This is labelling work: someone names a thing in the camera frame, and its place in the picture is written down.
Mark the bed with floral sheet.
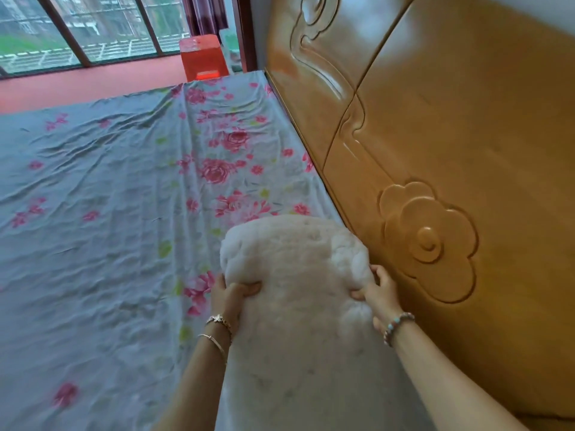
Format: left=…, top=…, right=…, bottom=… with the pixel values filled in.
left=0, top=69, right=351, bottom=431

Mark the person's right hand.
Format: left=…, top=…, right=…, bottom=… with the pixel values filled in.
left=350, top=263, right=404, bottom=335

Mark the person's left forearm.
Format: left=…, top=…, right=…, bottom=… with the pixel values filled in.
left=152, top=320, right=234, bottom=431

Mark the dark-framed glass window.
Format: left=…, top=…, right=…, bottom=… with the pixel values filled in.
left=0, top=0, right=194, bottom=79

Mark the pastel beaded bracelet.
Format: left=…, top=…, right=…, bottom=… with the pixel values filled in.
left=382, top=311, right=416, bottom=348

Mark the person's right forearm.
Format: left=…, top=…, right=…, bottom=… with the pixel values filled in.
left=388, top=318, right=531, bottom=431

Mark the thin silver bangle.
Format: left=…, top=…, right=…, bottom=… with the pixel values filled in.
left=196, top=332, right=229, bottom=364

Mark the red plastic stool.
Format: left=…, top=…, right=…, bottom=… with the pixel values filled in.
left=178, top=33, right=231, bottom=83

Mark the red-brown wooden wall trim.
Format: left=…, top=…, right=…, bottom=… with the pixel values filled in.
left=231, top=0, right=259, bottom=73

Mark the white fluffy pillow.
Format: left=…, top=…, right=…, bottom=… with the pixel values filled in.
left=215, top=214, right=434, bottom=431

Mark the person's left hand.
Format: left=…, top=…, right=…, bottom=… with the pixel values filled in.
left=210, top=272, right=262, bottom=328

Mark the wooden bed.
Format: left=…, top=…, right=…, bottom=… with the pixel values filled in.
left=0, top=0, right=575, bottom=431

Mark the gold flower link bracelet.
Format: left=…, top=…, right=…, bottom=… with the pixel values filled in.
left=205, top=314, right=234, bottom=344

